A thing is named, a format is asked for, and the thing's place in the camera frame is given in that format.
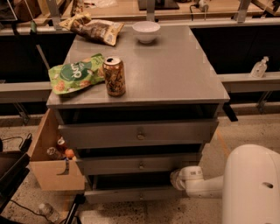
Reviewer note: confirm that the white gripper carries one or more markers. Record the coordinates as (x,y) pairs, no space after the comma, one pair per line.
(189,176)

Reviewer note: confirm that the grey bottom drawer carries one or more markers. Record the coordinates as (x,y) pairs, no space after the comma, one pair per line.
(132,187)

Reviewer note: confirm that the grey drawer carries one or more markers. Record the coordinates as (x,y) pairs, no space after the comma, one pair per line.
(136,164)
(132,187)
(128,134)

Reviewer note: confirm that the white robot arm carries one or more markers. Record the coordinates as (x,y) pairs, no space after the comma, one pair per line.
(249,187)

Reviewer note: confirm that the grey middle drawer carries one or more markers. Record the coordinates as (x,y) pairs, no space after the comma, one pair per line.
(136,164)

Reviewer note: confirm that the grey top drawer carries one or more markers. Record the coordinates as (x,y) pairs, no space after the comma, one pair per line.
(128,134)

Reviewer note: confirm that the grey drawer cabinet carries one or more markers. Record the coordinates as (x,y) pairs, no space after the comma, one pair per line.
(168,80)

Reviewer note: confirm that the black tripod leg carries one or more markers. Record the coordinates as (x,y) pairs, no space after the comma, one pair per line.
(78,200)

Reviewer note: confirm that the orange fruit in box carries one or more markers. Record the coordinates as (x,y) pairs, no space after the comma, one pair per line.
(69,153)

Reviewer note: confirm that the gold beverage can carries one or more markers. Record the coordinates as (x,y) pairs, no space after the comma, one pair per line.
(113,70)

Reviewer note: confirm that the wooden side box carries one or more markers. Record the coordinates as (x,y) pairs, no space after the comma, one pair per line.
(52,175)

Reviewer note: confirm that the dark bottle in box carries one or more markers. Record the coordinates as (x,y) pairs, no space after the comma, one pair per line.
(54,154)

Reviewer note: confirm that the hand sanitizer pump bottle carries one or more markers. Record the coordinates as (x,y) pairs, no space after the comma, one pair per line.
(259,68)

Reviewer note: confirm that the clear plastic bottle on floor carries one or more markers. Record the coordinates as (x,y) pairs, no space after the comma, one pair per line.
(49,212)

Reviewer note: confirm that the white bowl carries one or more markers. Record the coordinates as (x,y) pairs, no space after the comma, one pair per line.
(146,31)

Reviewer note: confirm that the green snack bag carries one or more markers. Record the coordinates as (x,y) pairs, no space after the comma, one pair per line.
(76,76)

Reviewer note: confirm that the black equipment at left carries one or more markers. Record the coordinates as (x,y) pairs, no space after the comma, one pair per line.
(13,170)

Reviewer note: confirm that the brown chip bag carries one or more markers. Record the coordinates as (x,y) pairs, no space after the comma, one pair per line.
(97,30)

